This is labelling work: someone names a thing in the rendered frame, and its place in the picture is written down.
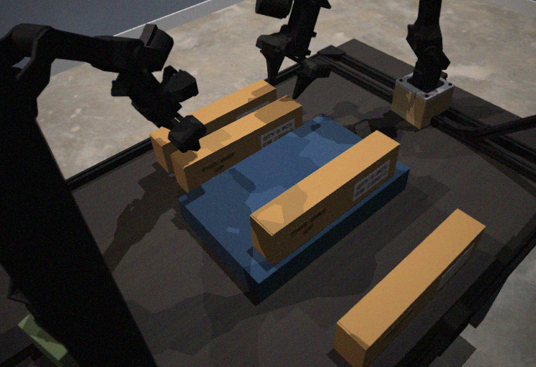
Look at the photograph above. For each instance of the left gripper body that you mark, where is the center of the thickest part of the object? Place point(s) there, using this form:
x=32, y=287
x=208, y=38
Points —
x=160, y=111

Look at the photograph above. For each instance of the blue rectangular platform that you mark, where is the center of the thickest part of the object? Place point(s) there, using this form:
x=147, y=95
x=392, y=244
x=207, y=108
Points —
x=219, y=210

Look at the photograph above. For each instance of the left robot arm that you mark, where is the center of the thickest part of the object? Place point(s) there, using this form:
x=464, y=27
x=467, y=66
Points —
x=121, y=55

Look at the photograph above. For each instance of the brown cardboard carton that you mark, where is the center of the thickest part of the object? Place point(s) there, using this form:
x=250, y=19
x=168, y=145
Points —
x=217, y=115
x=292, y=218
x=236, y=141
x=375, y=321

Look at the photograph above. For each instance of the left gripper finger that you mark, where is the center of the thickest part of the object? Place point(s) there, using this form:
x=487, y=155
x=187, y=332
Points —
x=195, y=147
x=168, y=126

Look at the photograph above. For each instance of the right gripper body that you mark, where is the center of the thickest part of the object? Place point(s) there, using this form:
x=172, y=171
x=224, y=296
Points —
x=312, y=67

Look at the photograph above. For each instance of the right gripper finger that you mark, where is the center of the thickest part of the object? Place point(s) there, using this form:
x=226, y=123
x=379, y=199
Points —
x=301, y=84
x=273, y=66

